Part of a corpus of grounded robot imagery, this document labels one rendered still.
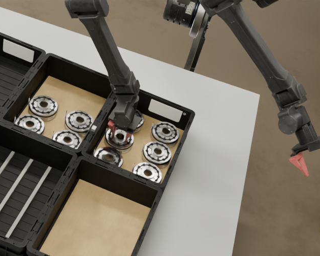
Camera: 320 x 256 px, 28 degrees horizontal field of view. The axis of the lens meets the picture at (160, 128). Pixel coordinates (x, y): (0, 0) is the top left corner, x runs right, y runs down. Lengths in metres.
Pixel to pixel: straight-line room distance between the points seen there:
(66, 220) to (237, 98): 1.09
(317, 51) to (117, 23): 1.40
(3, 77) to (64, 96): 0.24
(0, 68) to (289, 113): 1.15
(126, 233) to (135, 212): 0.09
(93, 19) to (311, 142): 0.73
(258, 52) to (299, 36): 2.77
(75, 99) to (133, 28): 1.79
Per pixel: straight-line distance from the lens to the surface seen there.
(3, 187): 2.12
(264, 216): 3.38
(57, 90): 2.43
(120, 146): 2.25
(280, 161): 3.66
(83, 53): 2.80
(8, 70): 2.49
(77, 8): 1.82
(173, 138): 2.33
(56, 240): 2.02
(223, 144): 2.61
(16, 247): 1.89
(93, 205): 2.11
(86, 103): 2.40
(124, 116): 2.06
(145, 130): 2.36
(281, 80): 1.88
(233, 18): 1.79
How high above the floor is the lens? 2.54
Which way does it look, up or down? 46 degrees down
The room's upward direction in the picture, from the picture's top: 19 degrees clockwise
